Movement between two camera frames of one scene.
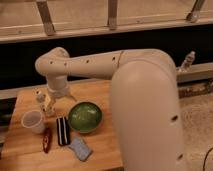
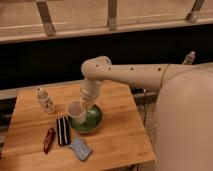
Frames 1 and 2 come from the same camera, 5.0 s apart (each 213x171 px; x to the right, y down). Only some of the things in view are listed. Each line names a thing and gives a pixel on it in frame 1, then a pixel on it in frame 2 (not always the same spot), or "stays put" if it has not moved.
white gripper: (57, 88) to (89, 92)
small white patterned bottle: (43, 97) stays put
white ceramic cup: (33, 119) to (77, 112)
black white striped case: (63, 131) stays put
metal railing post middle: (112, 14) stays put
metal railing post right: (194, 15) stays put
